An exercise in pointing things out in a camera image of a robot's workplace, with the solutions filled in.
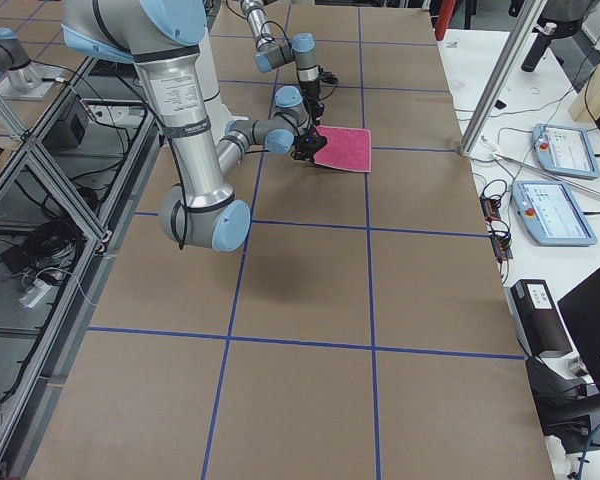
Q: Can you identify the teach pendant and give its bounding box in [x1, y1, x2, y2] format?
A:
[532, 123, 600, 180]
[511, 181, 597, 247]

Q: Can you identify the lower teach pendant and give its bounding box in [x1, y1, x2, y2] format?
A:
[511, 181, 597, 247]

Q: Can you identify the black cylinder tool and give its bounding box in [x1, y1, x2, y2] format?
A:
[521, 22, 557, 72]

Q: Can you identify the black monitor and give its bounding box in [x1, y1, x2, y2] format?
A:
[558, 267, 600, 385]

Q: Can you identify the small electronics board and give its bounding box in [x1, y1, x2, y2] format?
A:
[479, 179, 512, 264]

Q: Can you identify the black box with label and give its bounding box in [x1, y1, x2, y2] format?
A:
[509, 279, 573, 358]

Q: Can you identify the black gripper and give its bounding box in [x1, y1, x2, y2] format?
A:
[291, 127, 326, 161]
[302, 79, 325, 123]

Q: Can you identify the wooden plank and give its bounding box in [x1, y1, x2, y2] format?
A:
[568, 0, 600, 124]

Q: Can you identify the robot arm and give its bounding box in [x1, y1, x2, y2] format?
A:
[62, 1, 327, 251]
[239, 0, 325, 125]

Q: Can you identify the pink and grey towel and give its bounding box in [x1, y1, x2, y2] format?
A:
[314, 126, 372, 173]

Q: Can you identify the aluminium frame post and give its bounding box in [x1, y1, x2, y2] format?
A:
[458, 0, 547, 157]

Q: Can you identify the white pedestal column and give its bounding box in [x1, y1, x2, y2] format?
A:
[196, 28, 234, 143]

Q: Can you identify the metal rod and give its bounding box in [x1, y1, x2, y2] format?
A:
[491, 152, 600, 199]

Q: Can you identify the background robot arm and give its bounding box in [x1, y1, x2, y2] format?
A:
[0, 27, 64, 101]

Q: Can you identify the upper teach pendant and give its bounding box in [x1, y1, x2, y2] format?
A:
[532, 123, 600, 180]

